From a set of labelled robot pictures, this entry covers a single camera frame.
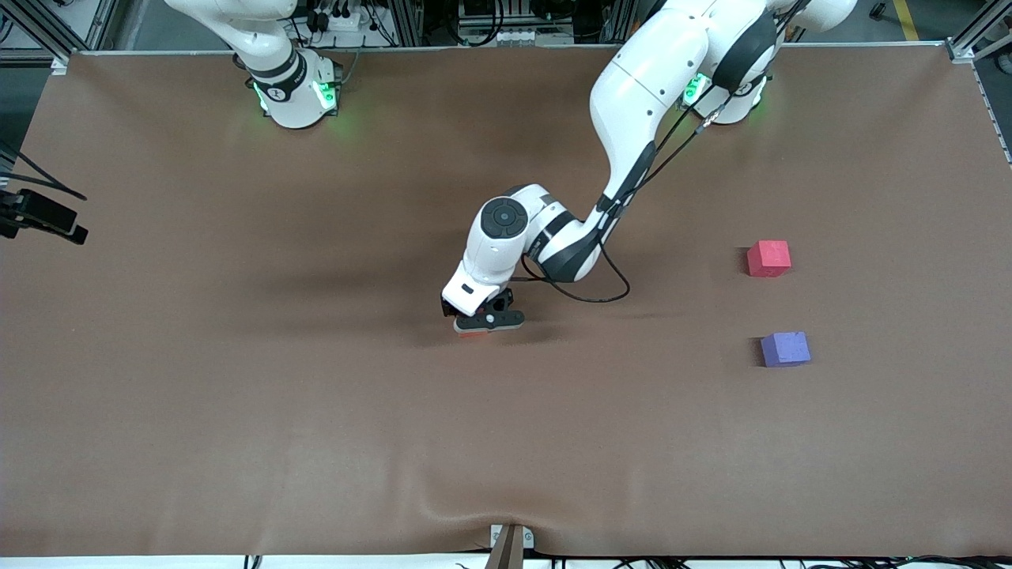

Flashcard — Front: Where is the brown table mat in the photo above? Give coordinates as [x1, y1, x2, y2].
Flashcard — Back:
[0, 43, 1012, 558]

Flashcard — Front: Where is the red foam block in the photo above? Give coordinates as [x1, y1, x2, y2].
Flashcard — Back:
[746, 240, 792, 278]

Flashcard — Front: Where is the purple foam block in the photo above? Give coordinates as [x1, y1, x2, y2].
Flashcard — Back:
[760, 331, 812, 368]

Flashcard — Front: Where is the white power strip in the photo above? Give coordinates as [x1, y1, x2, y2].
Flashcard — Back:
[304, 6, 366, 34]

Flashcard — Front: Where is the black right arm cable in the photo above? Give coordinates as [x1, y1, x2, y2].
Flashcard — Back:
[0, 141, 86, 200]

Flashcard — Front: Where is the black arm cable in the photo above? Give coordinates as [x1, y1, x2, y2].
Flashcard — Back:
[518, 0, 815, 305]
[0, 141, 86, 200]

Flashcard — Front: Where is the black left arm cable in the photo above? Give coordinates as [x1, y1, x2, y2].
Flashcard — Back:
[518, 0, 815, 305]

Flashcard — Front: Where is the aluminium frame post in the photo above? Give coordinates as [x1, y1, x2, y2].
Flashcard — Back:
[16, 0, 119, 64]
[945, 0, 1012, 64]
[393, 0, 432, 47]

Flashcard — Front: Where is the silver mounting bracket plate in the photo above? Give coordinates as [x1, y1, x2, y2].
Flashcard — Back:
[490, 524, 535, 550]

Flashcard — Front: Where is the brown camera post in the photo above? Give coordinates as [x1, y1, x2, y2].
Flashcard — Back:
[485, 526, 527, 569]

